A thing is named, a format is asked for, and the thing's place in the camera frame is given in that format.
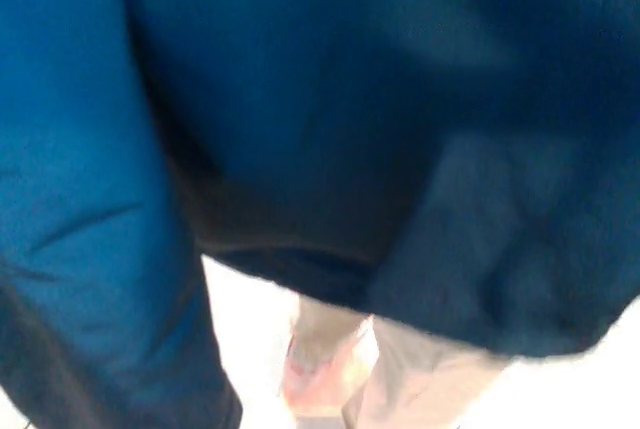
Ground dark navy coat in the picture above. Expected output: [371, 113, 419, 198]
[0, 0, 640, 429]

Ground beige trousers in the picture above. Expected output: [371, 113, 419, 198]
[287, 293, 509, 429]

